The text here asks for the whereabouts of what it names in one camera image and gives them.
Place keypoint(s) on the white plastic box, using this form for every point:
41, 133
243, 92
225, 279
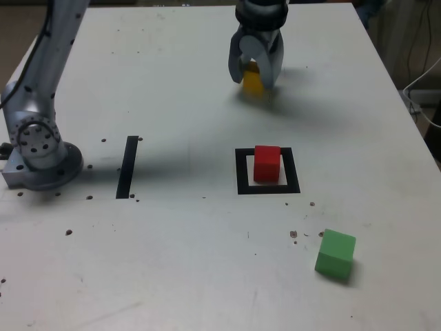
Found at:
427, 96

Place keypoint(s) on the white post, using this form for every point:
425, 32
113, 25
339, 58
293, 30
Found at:
396, 34

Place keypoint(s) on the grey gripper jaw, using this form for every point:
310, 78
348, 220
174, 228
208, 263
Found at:
234, 62
268, 65

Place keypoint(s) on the black tape square outline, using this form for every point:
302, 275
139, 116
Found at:
241, 172

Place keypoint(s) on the green cube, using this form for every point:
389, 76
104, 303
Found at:
334, 257

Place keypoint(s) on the red cube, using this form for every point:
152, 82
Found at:
266, 165

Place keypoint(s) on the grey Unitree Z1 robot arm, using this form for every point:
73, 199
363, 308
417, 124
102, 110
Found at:
41, 86

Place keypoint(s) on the black tape strip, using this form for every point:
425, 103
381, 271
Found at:
126, 169

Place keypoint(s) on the yellow cube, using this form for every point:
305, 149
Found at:
251, 84

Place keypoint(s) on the person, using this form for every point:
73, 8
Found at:
370, 10

